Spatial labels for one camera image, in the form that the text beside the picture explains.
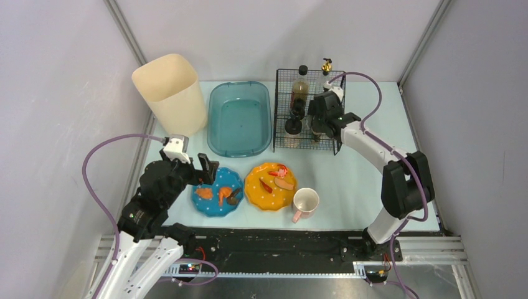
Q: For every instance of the orange polka dot plate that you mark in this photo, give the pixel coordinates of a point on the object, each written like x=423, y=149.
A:
x=255, y=194

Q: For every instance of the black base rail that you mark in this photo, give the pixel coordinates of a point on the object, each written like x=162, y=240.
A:
x=268, y=251

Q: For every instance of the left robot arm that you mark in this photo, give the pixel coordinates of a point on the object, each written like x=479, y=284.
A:
x=141, y=220

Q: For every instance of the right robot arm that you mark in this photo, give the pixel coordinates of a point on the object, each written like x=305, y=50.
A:
x=406, y=188

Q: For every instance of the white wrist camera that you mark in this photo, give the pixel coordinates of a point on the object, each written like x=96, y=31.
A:
x=175, y=147
x=336, y=90

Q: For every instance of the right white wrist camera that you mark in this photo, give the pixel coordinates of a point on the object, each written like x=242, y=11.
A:
x=336, y=90

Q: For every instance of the cream plastic waste bin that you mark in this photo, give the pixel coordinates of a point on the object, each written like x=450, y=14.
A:
x=170, y=86

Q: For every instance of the orange chicken drumstick toy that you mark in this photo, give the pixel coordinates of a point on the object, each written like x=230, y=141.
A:
x=224, y=195

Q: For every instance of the teal transparent plastic tub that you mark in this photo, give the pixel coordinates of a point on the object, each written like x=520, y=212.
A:
x=239, y=123

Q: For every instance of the pink ceramic mug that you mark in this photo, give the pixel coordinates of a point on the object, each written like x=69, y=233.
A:
x=304, y=204

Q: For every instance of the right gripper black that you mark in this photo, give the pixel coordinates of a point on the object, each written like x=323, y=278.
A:
x=317, y=114

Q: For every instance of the small pepper shaker black lid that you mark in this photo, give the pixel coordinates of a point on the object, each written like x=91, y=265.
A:
x=315, y=132

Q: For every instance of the pink salmon slice toy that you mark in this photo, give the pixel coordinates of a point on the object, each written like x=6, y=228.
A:
x=283, y=184

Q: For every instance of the red chili pepper toy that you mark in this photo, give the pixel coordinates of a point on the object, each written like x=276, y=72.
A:
x=265, y=187

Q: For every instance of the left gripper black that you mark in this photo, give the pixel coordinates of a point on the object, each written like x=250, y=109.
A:
x=194, y=172

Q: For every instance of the blue polka dot plate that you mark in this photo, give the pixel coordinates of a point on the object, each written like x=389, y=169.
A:
x=210, y=208

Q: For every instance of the red shrimp toy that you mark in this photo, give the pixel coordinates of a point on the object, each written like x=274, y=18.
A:
x=281, y=172

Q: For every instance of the clear glass bottle gold stopper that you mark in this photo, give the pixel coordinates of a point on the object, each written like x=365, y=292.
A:
x=323, y=76

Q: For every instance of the black wire rack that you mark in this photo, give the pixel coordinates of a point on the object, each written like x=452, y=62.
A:
x=305, y=140

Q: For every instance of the orange shredded food piece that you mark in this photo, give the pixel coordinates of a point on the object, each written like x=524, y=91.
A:
x=204, y=193

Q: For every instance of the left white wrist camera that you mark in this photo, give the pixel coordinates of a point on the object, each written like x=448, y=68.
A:
x=175, y=147

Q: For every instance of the dark sauce bottle red label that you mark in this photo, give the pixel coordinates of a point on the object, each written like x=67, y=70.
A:
x=300, y=88

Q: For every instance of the white granule shaker black lid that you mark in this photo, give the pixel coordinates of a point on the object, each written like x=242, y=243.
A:
x=293, y=128

